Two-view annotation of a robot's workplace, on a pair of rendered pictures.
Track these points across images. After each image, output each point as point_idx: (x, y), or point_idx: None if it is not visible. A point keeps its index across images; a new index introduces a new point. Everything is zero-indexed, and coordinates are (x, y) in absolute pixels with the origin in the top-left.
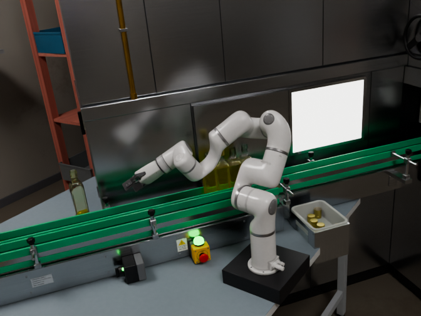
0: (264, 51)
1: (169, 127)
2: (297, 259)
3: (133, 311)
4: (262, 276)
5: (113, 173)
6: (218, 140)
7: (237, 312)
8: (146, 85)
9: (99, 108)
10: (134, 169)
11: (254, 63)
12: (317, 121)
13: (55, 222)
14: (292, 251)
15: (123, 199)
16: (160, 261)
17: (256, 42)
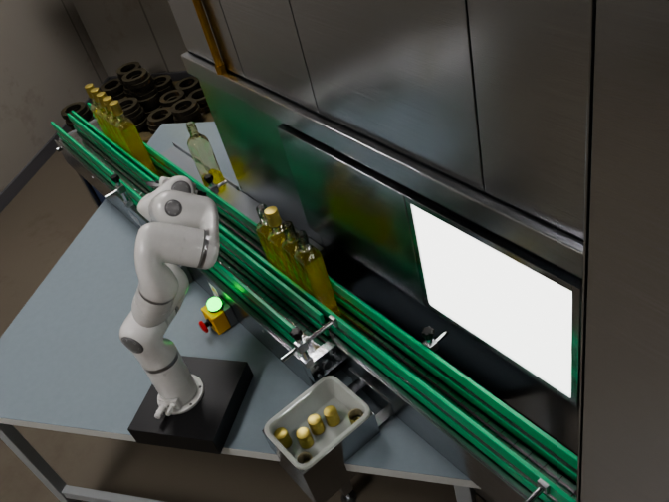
0: (364, 96)
1: (270, 134)
2: (199, 429)
3: (120, 312)
4: (155, 400)
5: (234, 150)
6: (148, 212)
7: (122, 403)
8: (233, 61)
9: (193, 64)
10: (251, 161)
11: (353, 108)
12: (469, 292)
13: (175, 168)
14: (220, 416)
15: (251, 187)
16: (204, 289)
17: (349, 71)
